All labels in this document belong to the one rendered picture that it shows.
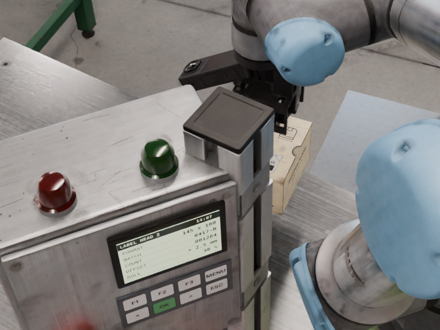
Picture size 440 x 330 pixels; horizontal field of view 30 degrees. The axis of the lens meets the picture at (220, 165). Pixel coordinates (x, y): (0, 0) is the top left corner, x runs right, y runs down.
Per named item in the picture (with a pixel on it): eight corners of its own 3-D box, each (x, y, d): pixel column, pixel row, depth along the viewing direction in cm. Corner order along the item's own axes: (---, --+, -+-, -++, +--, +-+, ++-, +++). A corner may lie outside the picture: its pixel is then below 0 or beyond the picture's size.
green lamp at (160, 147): (135, 161, 55) (131, 137, 53) (171, 149, 56) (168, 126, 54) (147, 188, 53) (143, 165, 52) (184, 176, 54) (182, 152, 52)
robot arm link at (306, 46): (380, 16, 85) (336, -43, 92) (278, 47, 83) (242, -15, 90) (376, 71, 91) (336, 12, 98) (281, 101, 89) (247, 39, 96)
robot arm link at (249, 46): (221, 28, 99) (247, -11, 104) (222, 57, 103) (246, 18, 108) (279, 43, 97) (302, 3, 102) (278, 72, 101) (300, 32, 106)
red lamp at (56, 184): (33, 194, 53) (25, 170, 52) (71, 181, 54) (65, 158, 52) (42, 223, 52) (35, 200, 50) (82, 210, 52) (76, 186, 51)
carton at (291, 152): (181, 184, 122) (177, 150, 117) (213, 129, 129) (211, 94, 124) (281, 215, 118) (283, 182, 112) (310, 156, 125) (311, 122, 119)
